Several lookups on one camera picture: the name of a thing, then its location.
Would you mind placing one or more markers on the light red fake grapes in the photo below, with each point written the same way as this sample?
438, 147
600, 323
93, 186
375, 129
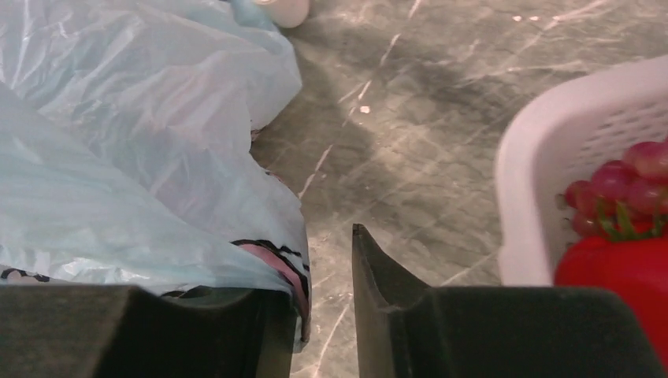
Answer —
624, 199

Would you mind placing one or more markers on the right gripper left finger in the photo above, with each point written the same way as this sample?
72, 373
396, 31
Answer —
121, 331

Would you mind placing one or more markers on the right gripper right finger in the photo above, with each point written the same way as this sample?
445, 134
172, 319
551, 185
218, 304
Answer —
407, 328

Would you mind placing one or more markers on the white plastic basket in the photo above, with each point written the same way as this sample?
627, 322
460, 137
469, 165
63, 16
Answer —
562, 136

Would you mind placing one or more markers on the white pvc pipe frame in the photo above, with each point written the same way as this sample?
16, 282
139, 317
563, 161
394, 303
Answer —
285, 13

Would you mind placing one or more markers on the light blue plastic bag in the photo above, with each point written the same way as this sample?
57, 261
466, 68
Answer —
126, 130

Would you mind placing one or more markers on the red fake apple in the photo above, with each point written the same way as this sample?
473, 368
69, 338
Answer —
635, 270

